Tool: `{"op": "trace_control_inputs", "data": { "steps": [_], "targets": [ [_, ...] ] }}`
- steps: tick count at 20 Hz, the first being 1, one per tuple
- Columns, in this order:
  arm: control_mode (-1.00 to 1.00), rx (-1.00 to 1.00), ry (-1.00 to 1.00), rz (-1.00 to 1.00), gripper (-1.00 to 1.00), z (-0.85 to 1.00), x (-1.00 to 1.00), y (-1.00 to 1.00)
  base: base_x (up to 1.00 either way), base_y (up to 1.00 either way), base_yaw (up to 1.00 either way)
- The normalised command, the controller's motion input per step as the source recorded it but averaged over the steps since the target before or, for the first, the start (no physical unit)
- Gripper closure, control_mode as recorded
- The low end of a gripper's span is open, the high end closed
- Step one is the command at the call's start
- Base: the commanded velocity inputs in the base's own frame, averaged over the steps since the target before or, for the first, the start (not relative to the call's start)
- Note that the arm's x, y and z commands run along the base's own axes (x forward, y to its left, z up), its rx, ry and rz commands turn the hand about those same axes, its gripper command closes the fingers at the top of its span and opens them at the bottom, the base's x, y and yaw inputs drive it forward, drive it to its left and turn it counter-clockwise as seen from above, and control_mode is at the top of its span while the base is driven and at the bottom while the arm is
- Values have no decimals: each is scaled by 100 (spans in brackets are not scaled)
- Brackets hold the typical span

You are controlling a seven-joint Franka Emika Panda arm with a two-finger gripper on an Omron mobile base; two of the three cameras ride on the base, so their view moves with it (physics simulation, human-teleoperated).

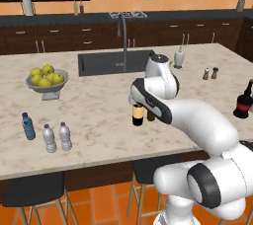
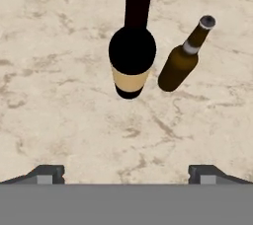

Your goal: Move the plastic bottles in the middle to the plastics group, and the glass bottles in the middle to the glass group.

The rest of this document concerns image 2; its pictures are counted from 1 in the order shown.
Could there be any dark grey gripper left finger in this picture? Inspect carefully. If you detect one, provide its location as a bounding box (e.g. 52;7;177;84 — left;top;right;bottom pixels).
0;164;66;186

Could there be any brown glass beer bottle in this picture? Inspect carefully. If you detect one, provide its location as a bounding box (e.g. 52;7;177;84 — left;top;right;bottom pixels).
157;15;217;93

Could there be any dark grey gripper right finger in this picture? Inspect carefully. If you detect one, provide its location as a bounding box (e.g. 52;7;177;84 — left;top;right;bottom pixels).
188;164;253;186

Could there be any black wine bottle tan label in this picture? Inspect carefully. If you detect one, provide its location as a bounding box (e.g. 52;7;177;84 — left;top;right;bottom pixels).
108;0;157;101

